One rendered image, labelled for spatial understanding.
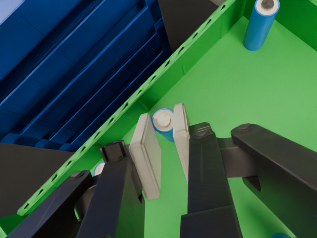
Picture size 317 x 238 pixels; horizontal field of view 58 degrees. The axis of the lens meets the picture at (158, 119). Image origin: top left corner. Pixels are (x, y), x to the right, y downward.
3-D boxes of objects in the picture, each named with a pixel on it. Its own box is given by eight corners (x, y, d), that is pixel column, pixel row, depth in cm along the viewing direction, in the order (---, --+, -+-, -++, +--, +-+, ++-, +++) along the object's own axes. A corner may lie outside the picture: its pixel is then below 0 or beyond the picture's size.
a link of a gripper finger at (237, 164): (193, 158, 12) (265, 139, 11) (187, 125, 17) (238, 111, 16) (202, 190, 12) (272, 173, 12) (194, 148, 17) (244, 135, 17)
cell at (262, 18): (253, 55, 27) (269, 20, 21) (238, 43, 27) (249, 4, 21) (267, 41, 27) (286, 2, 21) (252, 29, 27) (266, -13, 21)
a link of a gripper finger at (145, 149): (160, 198, 14) (146, 202, 14) (161, 149, 21) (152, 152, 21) (142, 143, 14) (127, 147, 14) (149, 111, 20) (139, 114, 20)
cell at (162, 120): (174, 146, 26) (163, 138, 19) (160, 132, 26) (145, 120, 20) (188, 131, 26) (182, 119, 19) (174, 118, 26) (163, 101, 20)
